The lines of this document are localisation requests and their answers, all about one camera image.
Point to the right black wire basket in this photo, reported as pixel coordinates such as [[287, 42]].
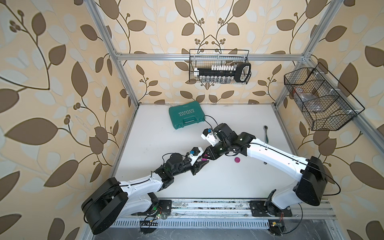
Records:
[[339, 104]]

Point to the plastic bag in basket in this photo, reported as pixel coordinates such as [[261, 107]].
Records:
[[306, 102]]

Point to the black wire basket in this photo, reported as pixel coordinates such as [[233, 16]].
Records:
[[205, 58], [339, 104]]

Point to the back black wire basket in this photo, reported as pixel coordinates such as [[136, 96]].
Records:
[[205, 58]]

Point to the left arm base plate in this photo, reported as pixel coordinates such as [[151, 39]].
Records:
[[162, 208]]

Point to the black socket holder set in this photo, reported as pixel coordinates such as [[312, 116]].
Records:
[[237, 73]]

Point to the green plastic tool case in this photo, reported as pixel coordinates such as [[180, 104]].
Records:
[[185, 115]]

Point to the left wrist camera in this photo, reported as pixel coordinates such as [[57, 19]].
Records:
[[193, 154]]

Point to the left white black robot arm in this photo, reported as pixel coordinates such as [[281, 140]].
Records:
[[114, 199]]

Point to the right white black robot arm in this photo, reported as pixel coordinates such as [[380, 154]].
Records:
[[310, 179]]

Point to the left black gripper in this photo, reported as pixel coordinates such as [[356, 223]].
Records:
[[196, 167]]

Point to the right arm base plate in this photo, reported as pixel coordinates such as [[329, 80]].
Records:
[[259, 208]]

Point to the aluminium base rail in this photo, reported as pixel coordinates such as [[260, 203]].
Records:
[[223, 214]]

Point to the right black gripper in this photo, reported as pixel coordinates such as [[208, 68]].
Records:
[[212, 155]]

